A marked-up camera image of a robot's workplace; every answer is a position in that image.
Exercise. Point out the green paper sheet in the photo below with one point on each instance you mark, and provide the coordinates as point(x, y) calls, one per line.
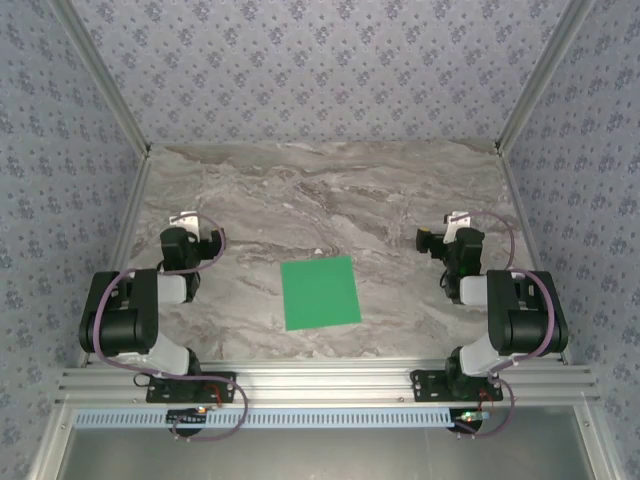
point(321, 294)

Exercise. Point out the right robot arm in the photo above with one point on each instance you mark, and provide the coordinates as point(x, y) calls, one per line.
point(525, 320)

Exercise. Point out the grey metal panel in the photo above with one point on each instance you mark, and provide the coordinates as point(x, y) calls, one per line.
point(325, 456)

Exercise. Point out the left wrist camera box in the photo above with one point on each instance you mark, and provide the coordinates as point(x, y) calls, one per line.
point(183, 221)

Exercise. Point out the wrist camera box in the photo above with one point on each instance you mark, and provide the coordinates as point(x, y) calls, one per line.
point(457, 220)
point(183, 221)

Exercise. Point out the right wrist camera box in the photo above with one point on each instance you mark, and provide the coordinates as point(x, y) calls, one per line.
point(457, 220)

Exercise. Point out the aluminium left side rail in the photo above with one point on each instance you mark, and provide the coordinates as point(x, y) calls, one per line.
point(127, 235)

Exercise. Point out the aluminium right side rail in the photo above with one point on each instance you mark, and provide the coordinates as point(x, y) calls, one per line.
point(527, 235)

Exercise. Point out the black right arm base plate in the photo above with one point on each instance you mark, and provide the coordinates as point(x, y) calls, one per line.
point(427, 386)

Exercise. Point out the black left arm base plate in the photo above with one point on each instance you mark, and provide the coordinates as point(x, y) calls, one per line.
point(220, 390)

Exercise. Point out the aluminium cross rail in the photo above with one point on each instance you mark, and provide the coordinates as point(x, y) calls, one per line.
point(325, 385)

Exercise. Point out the aluminium left frame post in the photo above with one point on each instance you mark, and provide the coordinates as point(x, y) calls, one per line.
point(102, 77)

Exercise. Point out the aluminium frame post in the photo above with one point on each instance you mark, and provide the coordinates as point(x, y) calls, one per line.
point(102, 77)
point(545, 75)

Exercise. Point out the aluminium right frame post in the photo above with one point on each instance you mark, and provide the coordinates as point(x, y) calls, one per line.
point(545, 75)

